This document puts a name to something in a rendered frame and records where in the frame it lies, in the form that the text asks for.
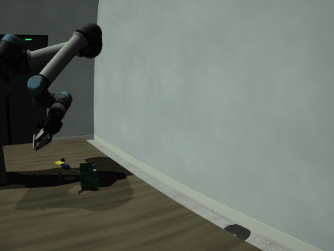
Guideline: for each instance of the green rack of labelled bins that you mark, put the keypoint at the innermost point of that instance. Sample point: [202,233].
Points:
[87,177]

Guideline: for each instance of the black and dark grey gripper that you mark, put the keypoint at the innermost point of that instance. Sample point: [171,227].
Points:
[51,124]

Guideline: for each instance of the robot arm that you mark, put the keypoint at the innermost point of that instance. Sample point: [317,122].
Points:
[86,41]

